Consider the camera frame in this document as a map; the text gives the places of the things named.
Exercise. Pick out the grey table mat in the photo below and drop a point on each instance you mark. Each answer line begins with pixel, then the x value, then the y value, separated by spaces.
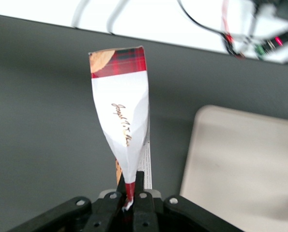
pixel 37 108

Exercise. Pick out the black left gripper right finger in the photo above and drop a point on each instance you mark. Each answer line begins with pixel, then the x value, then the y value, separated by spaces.
pixel 158 217

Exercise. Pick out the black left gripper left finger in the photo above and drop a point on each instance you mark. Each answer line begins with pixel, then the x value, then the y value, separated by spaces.
pixel 85 215

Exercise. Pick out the red tartan cookie box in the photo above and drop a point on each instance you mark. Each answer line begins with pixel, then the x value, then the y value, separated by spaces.
pixel 119 96

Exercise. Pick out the cream plastic tray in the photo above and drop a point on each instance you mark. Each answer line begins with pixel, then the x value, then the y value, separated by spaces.
pixel 243 169

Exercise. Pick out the electronics box with red light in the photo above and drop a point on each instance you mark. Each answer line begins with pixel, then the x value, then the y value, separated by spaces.
pixel 267 31

